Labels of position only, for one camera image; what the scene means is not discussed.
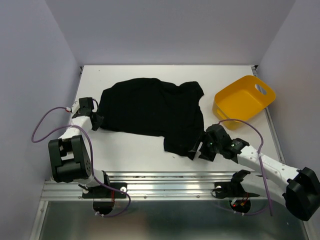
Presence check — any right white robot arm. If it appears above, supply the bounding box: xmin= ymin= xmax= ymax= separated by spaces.
xmin=190 ymin=124 xmax=320 ymax=221

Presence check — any yellow plastic basket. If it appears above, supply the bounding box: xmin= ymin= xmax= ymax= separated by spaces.
xmin=212 ymin=75 xmax=276 ymax=130

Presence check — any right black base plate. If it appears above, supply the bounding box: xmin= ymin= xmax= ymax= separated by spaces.
xmin=211 ymin=180 xmax=260 ymax=199

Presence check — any black t shirt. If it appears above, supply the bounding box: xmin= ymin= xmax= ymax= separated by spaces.
xmin=98 ymin=78 xmax=204 ymax=160

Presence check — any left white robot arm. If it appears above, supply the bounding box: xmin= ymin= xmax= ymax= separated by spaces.
xmin=48 ymin=97 xmax=111 ymax=197

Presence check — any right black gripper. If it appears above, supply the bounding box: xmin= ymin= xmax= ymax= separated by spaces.
xmin=187 ymin=129 xmax=221 ymax=161

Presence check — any aluminium mounting rail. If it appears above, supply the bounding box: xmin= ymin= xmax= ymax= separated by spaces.
xmin=39 ymin=170 xmax=306 ymax=201

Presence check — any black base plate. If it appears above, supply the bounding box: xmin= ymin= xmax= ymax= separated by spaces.
xmin=211 ymin=180 xmax=260 ymax=199
xmin=82 ymin=182 xmax=128 ymax=199

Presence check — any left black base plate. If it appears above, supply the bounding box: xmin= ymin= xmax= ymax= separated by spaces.
xmin=82 ymin=182 xmax=128 ymax=199

